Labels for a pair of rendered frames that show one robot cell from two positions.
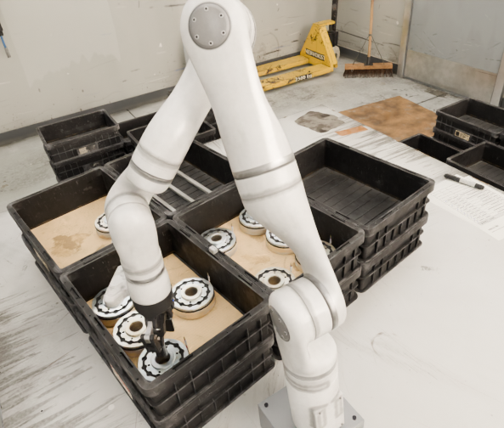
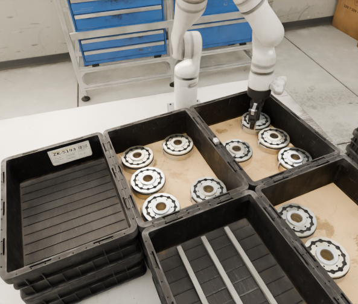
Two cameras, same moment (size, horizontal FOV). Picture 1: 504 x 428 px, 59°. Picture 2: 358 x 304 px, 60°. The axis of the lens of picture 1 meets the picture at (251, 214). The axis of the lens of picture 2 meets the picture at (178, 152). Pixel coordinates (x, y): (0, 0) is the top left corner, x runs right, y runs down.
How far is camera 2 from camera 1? 1.48 m
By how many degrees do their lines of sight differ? 99
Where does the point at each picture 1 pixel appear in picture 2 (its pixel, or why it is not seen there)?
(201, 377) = (235, 113)
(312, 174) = (54, 281)
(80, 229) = not seen: outside the picture
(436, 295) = not seen: hidden behind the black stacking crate
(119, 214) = not seen: hidden behind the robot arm
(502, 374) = (86, 128)
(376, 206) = (46, 201)
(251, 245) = (179, 190)
